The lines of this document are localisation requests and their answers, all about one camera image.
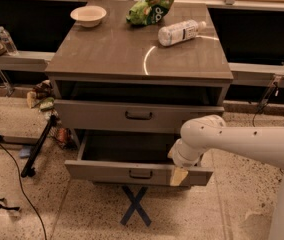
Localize grey drawer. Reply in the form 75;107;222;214
54;99;224;133
64;130;215;188

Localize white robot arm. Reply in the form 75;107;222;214
169;115;284;240

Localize grey drawer cabinet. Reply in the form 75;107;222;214
44;0;234;189

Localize grey top drawer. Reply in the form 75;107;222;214
54;99;224;133

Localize blue tape cross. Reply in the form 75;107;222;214
120;186;152;227

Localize clear plastic water bottle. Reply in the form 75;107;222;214
158;20;206;47

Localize pile of snack packages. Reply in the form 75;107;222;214
27;80;54;112

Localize black tripod leg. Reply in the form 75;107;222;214
21;115;57;178

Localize green chip bag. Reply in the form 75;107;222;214
126;0;175;26

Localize blue sponge on floor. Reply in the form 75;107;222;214
19;146;32;159

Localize white bowl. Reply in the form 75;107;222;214
70;5;107;28

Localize small water bottle on ledge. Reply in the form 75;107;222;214
0;26;18;55

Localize black floor cable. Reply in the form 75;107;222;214
0;113;49;240

